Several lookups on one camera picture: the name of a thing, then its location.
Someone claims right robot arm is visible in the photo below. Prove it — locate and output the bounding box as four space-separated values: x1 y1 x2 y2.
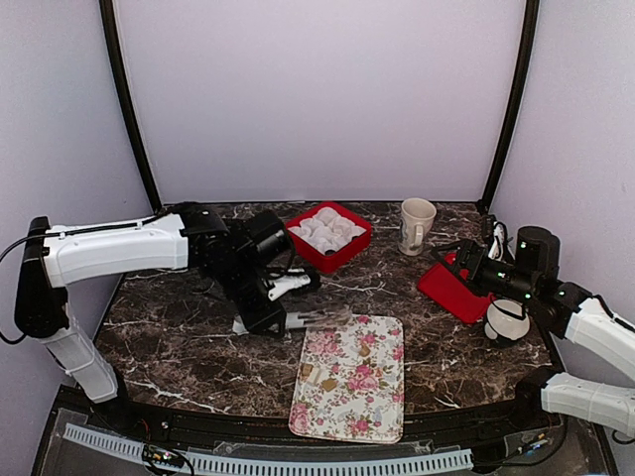
431 226 634 436

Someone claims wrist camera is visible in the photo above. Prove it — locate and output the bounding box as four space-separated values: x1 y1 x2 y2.
266 268 321 301
481 214 514 263

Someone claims white slotted cable duct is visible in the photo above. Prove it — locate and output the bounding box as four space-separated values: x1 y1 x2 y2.
63 423 473 475

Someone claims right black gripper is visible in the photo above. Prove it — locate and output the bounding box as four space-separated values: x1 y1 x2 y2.
433 238 539 304

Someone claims white ceramic mug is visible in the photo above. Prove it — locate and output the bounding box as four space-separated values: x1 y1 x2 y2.
399 197 437 256

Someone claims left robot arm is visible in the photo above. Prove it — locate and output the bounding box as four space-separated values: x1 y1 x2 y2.
14 202 312 432

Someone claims floral rectangular tray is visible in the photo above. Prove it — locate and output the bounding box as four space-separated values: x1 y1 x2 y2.
289 314 405 444

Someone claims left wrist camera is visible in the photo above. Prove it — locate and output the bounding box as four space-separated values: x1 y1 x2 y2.
266 268 321 301

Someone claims white and dark bowl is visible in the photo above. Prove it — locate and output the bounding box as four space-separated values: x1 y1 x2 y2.
484 299 531 347

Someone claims red box lid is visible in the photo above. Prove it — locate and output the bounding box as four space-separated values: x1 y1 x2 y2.
417 263 493 324

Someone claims red chocolate box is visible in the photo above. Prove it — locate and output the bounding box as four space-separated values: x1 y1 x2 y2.
286 201 372 274

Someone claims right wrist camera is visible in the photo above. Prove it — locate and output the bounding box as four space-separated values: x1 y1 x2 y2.
481 214 514 263

